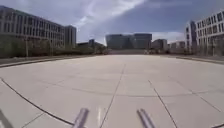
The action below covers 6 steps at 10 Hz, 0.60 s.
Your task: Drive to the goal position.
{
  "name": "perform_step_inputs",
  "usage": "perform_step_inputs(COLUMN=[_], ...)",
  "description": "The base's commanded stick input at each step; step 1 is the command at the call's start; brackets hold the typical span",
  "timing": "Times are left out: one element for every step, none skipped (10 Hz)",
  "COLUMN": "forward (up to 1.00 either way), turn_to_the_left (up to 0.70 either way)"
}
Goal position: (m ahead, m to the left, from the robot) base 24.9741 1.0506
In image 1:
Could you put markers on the low grey wall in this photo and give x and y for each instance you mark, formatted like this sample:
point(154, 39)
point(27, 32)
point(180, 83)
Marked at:
point(128, 52)

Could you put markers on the low dark building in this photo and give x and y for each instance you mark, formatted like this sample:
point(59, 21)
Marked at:
point(91, 45)

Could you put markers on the small grey building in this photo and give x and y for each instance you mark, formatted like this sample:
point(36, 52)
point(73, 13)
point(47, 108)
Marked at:
point(159, 44)

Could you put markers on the pale concrete slab plaza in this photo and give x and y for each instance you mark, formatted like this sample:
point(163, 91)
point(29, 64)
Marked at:
point(113, 83)

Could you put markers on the row of bushes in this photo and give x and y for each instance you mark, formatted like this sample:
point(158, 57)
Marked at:
point(40, 49)

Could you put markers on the white office building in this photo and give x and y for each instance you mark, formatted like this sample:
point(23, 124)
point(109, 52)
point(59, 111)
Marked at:
point(208, 31)

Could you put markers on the wide glass building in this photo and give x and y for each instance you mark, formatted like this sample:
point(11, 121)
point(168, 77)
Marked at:
point(128, 41)

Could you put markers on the robot's own part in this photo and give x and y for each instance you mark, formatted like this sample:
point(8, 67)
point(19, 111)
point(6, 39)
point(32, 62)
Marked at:
point(80, 118)
point(145, 118)

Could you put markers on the grey tower block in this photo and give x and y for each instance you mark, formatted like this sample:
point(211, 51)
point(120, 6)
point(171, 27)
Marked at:
point(70, 35)

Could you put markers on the long pale office building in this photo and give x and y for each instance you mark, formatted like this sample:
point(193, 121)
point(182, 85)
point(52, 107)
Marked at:
point(30, 28)

